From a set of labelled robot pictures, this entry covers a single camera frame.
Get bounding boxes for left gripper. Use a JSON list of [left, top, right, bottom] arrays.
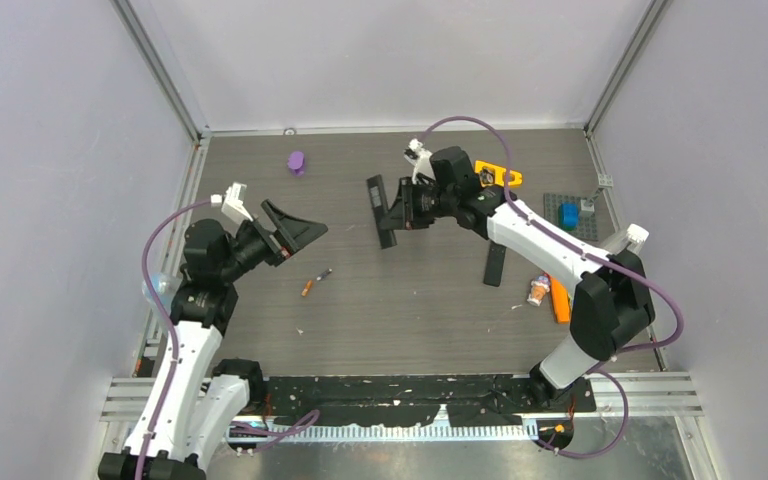
[[219, 200, 326, 282]]

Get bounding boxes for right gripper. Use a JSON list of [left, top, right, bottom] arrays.
[[381, 178, 456, 232]]

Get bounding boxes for black remote control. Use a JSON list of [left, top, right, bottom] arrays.
[[366, 174, 397, 250], [482, 242, 507, 287]]

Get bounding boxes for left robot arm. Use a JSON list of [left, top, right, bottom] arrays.
[[97, 194, 328, 479]]

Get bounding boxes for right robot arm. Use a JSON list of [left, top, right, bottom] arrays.
[[379, 140, 655, 411]]

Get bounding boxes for black silver AAA battery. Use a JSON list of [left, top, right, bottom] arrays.
[[315, 268, 333, 281]]

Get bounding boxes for purple plastic cap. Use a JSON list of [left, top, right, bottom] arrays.
[[286, 150, 307, 177]]

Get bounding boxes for yellow triangular toy block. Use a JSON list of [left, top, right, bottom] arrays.
[[474, 160, 523, 188]]

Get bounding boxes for small ice cream toy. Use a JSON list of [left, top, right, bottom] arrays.
[[526, 274, 551, 307]]

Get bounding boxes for blue lego brick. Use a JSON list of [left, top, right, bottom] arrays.
[[557, 203, 579, 231]]

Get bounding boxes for orange plastic flashlight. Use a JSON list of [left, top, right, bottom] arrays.
[[549, 276, 571, 324]]

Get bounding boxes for grey lego baseplate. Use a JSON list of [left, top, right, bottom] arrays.
[[542, 193, 600, 242]]

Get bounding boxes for grey lego technic beam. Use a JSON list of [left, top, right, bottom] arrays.
[[579, 174, 614, 218]]

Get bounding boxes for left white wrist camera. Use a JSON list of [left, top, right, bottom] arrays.
[[210, 182, 254, 225]]

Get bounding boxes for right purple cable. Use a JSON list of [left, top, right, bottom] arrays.
[[417, 115, 685, 460]]

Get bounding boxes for purple cable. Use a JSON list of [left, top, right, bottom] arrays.
[[133, 197, 321, 480], [417, 115, 685, 460]]

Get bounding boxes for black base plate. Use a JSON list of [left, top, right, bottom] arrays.
[[226, 374, 597, 448]]

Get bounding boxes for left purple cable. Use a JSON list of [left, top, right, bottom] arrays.
[[133, 197, 321, 480]]

